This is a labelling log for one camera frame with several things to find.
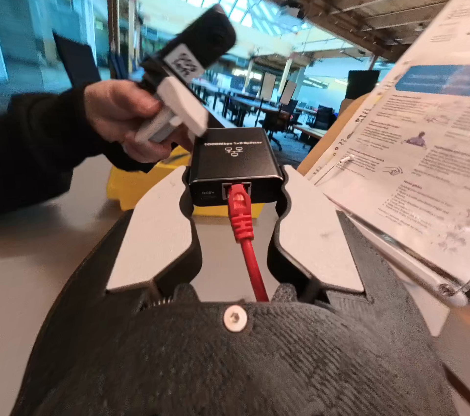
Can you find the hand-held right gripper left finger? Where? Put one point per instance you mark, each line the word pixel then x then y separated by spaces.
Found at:
pixel 154 232

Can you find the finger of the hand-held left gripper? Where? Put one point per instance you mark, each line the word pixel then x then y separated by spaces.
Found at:
pixel 158 128
pixel 183 108

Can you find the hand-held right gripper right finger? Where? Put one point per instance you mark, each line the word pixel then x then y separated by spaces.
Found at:
pixel 312 236

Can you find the black network splitter box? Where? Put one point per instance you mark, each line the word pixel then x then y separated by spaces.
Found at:
pixel 235 159

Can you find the person's left forearm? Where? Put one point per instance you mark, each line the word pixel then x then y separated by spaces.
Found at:
pixel 40 144

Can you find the person's left hand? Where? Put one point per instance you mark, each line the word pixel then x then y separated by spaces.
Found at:
pixel 113 111

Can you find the yellow plastic bin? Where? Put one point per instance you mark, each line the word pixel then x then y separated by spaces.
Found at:
pixel 128 185

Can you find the white board on stand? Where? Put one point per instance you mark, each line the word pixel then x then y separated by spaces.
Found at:
pixel 268 86
pixel 288 92

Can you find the black office chair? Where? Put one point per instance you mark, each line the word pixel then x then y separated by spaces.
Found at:
pixel 279 122

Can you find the brown cardboard panel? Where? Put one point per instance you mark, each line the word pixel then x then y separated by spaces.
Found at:
pixel 330 137

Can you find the black monitor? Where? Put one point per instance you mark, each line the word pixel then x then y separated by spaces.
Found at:
pixel 77 60
pixel 362 84

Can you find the laminated instruction sheet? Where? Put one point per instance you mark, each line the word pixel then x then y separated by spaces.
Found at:
pixel 411 152

